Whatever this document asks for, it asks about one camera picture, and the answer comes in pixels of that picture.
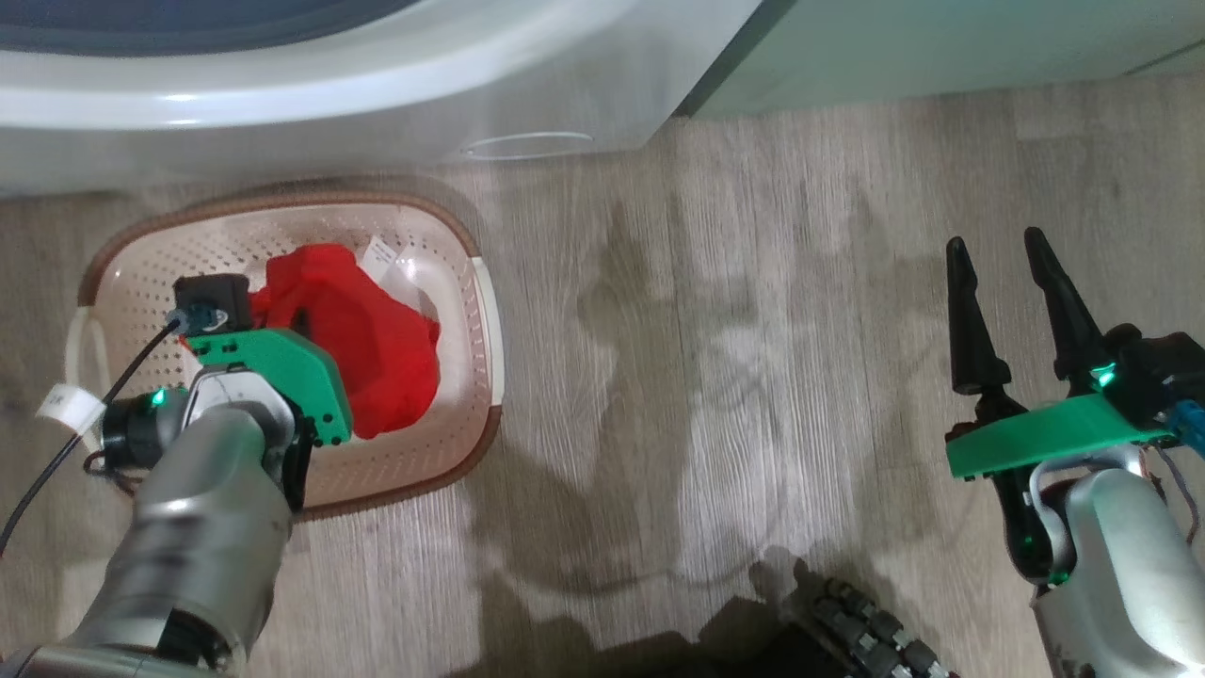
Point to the white front-load washing machine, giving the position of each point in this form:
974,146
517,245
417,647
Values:
377,122

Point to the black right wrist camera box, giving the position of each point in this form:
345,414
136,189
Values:
1163,363

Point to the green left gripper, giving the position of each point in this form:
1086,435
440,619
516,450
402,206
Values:
301,372

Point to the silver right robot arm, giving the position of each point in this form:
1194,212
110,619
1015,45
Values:
1130,565

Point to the pale green cabinet front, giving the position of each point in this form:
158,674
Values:
1191,52
894,47

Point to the round white filter cover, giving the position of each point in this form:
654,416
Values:
527,146

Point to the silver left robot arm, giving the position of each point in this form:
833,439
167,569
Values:
207,527

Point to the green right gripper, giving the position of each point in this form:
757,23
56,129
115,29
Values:
1054,438

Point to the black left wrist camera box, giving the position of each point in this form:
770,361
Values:
221,294

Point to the cream perforated laundry basket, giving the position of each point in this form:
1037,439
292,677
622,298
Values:
461,377

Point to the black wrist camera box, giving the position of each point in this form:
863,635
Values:
221,294
1163,363

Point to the red jersey with white trim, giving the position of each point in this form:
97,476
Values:
377,348

